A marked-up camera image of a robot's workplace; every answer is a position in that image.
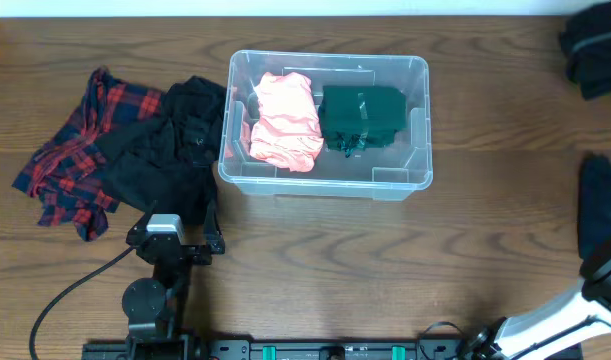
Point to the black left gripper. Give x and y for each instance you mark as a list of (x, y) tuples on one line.
[(186, 250)]

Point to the salmon pink garment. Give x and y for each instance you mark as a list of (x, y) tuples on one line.
[(288, 133)]

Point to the dark green garment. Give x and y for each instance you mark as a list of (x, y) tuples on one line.
[(357, 118)]

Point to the black garment with grey stripe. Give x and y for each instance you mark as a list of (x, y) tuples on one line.
[(586, 44)]

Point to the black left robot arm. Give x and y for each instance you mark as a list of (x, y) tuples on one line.
[(155, 305)]

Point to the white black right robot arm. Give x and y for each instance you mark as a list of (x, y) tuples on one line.
[(581, 313)]

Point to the black crumpled garment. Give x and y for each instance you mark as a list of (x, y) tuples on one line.
[(164, 163)]

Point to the red navy plaid shirt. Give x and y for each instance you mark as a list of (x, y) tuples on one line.
[(66, 173)]

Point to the clear plastic storage bin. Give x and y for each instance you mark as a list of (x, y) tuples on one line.
[(390, 173)]

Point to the dark navy folded garment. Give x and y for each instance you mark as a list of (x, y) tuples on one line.
[(594, 204)]

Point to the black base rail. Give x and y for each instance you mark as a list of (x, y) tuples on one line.
[(335, 351)]

